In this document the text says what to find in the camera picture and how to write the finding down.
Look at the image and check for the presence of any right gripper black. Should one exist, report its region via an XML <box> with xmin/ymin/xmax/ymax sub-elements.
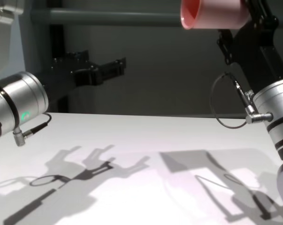
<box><xmin>216</xmin><ymin>0</ymin><xmax>283</xmax><ymax>91</ymax></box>

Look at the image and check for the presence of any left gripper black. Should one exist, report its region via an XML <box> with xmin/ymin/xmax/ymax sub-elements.
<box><xmin>43</xmin><ymin>49</ymin><xmax>127</xmax><ymax>104</ymax></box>

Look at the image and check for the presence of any pink plastic cup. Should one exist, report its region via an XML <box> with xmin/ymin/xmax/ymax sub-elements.
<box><xmin>180</xmin><ymin>0</ymin><xmax>252</xmax><ymax>30</ymax></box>

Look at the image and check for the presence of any thick grey railing bar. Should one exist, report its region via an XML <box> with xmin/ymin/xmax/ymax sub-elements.
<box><xmin>30</xmin><ymin>7</ymin><xmax>283</xmax><ymax>26</ymax></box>

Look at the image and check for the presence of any thin grey railing bar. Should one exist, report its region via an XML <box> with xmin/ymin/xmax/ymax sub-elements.
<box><xmin>190</xmin><ymin>113</ymin><xmax>271</xmax><ymax>120</ymax></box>

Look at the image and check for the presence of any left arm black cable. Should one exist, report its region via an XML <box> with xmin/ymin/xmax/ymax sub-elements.
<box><xmin>13</xmin><ymin>112</ymin><xmax>52</xmax><ymax>147</ymax></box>

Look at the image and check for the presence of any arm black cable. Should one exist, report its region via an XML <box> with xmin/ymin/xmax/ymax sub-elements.
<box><xmin>13</xmin><ymin>112</ymin><xmax>52</xmax><ymax>147</ymax></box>
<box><xmin>210</xmin><ymin>72</ymin><xmax>273</xmax><ymax>129</ymax></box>

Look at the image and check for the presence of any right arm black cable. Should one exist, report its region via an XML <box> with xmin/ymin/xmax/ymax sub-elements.
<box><xmin>210</xmin><ymin>72</ymin><xmax>273</xmax><ymax>129</ymax></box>

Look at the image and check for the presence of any left wrist silver camera mount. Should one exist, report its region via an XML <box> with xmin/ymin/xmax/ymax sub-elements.
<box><xmin>0</xmin><ymin>0</ymin><xmax>23</xmax><ymax>80</ymax></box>

